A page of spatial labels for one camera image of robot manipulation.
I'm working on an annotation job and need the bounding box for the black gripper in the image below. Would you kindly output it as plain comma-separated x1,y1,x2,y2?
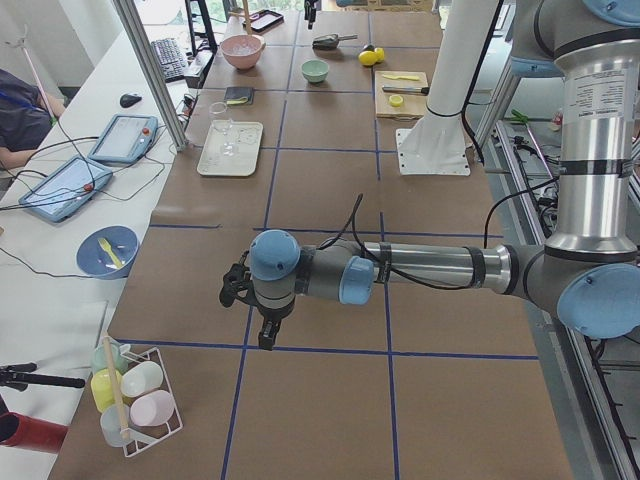
258,302,295,350

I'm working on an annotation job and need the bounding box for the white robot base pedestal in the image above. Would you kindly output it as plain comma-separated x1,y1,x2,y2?
397,0,502,176

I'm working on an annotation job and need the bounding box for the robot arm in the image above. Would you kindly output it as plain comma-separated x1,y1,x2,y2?
226,1,532,356

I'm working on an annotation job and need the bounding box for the steel muddler black cap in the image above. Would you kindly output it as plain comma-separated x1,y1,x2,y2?
382,85,430,96

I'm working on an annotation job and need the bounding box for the yellow lemon back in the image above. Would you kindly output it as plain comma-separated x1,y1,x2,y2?
374,47,385,63

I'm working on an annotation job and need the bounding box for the seated person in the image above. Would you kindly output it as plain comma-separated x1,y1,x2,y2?
1,70,65,170

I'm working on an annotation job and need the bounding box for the wooden cutting board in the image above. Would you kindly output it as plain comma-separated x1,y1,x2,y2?
374,70,429,118

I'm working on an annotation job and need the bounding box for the aluminium frame post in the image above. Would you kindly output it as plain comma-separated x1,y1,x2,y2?
113,0,187,152

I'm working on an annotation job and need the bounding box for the half lemon slice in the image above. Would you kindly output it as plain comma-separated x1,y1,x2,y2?
388,94,404,108

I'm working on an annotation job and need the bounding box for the white cup in rack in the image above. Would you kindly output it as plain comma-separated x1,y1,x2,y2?
121,361,164,398

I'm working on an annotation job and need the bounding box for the green cup in rack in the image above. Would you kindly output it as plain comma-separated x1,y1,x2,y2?
91,340,128,374

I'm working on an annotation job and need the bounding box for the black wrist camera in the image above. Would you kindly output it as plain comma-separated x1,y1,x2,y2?
219,250,258,308

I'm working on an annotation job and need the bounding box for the teach pendant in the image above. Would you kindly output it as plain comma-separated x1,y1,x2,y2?
88,114,159,165
19,155,113,223

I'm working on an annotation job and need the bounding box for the white wire cup rack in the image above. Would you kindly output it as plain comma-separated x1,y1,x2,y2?
90,336,183,458

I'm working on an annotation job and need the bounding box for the teach pendant near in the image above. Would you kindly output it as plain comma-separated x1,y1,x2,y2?
19,155,113,223

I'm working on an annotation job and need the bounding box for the yellow lemon front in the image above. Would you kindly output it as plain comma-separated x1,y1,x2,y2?
358,50,379,67

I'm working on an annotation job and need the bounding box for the blue bowl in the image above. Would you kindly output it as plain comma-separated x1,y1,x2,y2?
76,225,139,280

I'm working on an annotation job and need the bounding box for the cream bear tray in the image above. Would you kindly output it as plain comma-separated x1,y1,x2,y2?
196,120,263,177

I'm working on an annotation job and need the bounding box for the clear cup in rack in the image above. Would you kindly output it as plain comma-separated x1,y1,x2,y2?
100,404,131,447

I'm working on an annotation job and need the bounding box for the black tripod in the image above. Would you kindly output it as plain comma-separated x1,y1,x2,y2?
1,362,86,392

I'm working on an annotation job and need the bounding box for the green bowl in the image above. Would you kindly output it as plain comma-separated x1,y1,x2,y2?
301,59,330,84

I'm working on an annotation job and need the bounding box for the wooden stand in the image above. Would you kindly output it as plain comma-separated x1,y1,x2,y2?
229,0,257,36

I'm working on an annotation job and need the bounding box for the black computer mouse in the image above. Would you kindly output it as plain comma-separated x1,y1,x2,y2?
119,93,142,108

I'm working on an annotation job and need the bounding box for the pink bowl with ice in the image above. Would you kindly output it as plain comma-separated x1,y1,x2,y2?
220,34,266,70

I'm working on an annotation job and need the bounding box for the red tube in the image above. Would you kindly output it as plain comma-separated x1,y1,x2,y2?
1,412,68,453

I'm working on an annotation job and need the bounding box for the metal ice scoop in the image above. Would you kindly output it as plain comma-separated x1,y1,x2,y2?
312,34,358,51

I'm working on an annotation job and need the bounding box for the yellow plastic knife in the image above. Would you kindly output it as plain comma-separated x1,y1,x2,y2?
381,73,421,81

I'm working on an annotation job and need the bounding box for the black keyboard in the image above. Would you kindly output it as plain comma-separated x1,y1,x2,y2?
151,38,188,83

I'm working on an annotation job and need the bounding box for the pink cup in rack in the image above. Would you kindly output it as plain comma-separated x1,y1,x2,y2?
130,390,175,427

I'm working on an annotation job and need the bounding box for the clear wine glass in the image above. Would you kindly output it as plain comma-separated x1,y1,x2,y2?
209,101,237,157

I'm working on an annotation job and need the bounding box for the teach pendant far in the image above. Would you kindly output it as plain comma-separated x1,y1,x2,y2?
88,114,159,165

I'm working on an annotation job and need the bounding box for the yellow plastic fork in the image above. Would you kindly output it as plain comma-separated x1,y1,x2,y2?
98,237,124,269

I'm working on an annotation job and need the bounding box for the yellow lemon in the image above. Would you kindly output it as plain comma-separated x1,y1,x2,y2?
374,47,385,63
358,50,379,67

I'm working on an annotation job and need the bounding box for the wooden rack handle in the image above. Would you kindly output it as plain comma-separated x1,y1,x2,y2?
102,335,131,438

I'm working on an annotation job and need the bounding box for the yellow cup in rack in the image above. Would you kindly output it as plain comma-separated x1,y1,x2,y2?
90,368,115,413

